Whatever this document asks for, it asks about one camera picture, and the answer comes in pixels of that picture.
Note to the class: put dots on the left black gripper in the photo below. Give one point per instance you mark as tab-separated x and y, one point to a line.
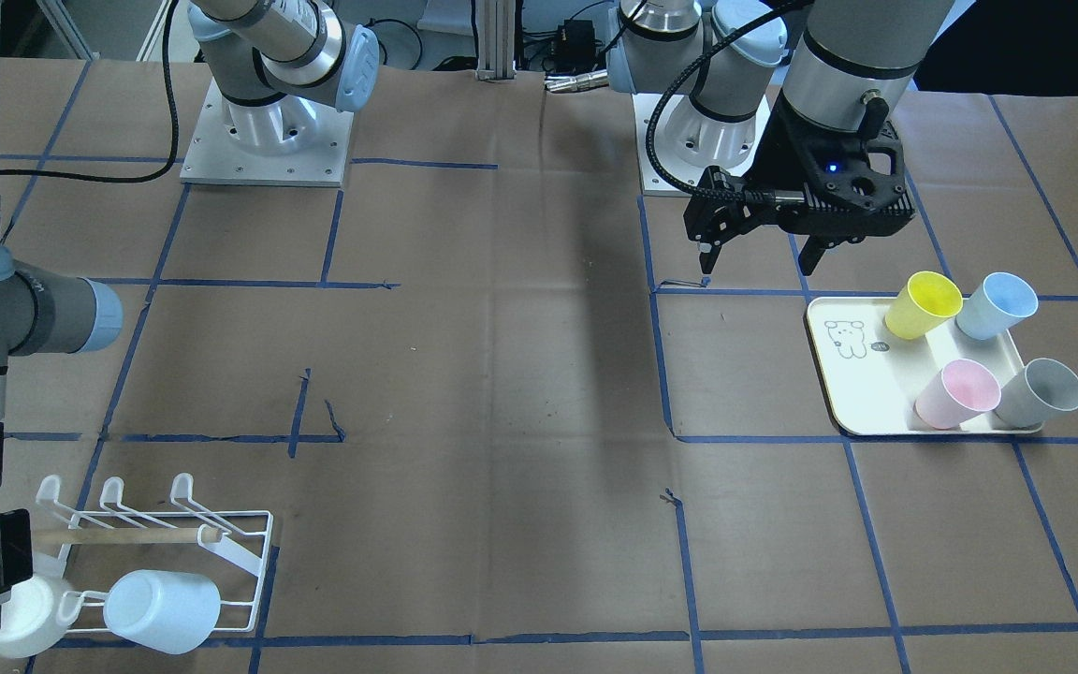
776	156

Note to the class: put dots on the white plastic cup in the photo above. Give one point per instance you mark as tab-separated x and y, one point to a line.
38	614

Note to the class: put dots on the light blue plastic cup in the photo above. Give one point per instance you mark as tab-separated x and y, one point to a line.
172	612

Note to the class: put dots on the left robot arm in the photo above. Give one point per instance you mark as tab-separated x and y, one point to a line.
725	56

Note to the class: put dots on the yellow plastic cup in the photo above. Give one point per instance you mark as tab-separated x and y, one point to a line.
926	301

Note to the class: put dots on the pink plastic cup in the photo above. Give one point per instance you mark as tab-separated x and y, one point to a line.
963	389

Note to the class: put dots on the light blue cup on tray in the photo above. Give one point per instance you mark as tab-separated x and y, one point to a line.
1002	300

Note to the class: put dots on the grey plastic cup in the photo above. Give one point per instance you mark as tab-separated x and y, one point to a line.
1044	389

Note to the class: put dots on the cream plastic tray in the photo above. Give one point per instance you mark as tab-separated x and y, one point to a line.
871	378

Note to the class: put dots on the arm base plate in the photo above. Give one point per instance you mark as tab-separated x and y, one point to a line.
687	142
290	142

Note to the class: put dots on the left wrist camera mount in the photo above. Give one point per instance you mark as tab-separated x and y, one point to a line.
848	184

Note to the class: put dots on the white wire cup rack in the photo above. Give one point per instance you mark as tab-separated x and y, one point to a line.
95	545

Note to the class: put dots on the aluminium frame post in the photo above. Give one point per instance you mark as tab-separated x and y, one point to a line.
495	26

